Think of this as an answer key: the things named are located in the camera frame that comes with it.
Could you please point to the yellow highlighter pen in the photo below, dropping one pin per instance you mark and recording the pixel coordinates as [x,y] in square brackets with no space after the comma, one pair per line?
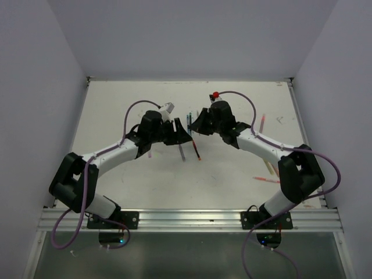
[269,167]

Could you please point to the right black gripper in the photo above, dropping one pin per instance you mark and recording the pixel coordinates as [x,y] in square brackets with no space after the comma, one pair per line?
[199,124]

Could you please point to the aluminium front rail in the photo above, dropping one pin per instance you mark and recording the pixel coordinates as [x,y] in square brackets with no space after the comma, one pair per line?
[228,220]

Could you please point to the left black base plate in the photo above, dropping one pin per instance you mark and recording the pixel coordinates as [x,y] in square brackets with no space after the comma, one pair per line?
[128,218]

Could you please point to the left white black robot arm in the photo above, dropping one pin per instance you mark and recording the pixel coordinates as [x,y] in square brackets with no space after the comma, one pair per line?
[74,183]

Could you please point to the green pen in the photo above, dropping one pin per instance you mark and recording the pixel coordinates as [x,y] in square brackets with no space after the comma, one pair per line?
[189,123]

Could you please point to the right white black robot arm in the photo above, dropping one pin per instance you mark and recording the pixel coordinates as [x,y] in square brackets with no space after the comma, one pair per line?
[299,172]

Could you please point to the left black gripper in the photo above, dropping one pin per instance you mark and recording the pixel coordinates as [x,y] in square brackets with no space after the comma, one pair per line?
[180,136]

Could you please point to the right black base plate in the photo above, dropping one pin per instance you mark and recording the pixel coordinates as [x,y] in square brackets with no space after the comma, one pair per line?
[251,219]

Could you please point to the orange highlighter pen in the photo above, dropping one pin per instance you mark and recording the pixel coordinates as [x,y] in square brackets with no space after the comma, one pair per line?
[276,171]

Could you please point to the purple highlighter pen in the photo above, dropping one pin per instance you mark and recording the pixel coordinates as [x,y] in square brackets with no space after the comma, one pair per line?
[182,153]

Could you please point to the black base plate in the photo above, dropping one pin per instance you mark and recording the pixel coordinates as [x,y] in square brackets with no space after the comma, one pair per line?
[128,218]
[251,219]

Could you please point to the red capped pen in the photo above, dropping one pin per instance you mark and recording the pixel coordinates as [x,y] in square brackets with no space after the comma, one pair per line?
[196,150]

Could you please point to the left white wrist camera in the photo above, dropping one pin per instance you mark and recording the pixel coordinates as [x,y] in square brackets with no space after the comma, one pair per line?
[166,111]

